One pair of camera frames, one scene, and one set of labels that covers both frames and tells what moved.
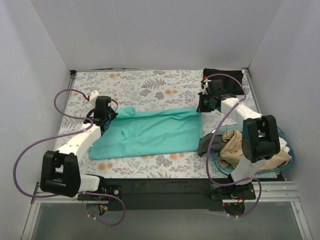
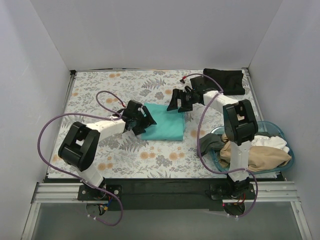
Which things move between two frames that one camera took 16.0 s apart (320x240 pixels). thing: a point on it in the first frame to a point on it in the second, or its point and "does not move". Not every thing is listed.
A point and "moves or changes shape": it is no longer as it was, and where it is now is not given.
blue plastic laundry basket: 216,159 does not move
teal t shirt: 130,132 moves or changes shape
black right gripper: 200,106 to 183,99
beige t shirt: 232,152 does not move
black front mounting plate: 170,194 does not move
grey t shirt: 204,142 does not move
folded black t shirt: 230,85 does not move
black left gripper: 107,122 to 141,120
